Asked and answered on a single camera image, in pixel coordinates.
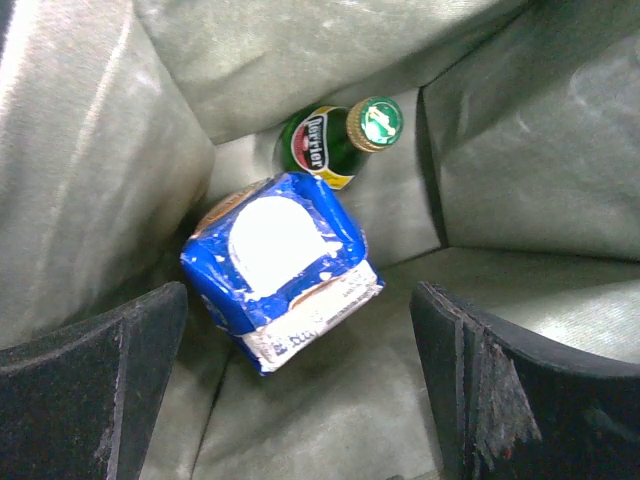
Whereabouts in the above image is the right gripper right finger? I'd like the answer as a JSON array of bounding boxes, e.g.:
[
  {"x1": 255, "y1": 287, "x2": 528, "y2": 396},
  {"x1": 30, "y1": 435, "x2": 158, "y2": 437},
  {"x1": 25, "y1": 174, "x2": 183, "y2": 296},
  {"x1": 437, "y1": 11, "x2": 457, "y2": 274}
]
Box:
[{"x1": 410, "y1": 282, "x2": 639, "y2": 479}]

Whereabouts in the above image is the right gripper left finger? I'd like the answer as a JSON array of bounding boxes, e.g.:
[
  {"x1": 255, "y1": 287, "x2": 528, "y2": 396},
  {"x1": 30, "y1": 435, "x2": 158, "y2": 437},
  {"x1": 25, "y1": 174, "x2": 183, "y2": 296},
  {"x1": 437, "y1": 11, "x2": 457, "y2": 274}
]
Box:
[{"x1": 1, "y1": 282, "x2": 188, "y2": 479}]

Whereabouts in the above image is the grey-green canvas bag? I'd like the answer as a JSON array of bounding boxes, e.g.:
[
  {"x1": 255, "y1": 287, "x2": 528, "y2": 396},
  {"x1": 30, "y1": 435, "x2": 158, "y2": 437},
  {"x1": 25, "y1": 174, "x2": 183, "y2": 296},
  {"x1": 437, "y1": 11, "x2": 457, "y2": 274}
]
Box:
[{"x1": 1, "y1": 1, "x2": 639, "y2": 479}]

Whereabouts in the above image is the blue white snack packet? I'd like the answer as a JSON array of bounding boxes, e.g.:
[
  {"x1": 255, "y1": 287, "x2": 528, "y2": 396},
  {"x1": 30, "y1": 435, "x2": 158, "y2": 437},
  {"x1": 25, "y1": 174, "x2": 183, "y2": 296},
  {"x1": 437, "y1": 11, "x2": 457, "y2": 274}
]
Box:
[{"x1": 180, "y1": 173, "x2": 384, "y2": 375}]

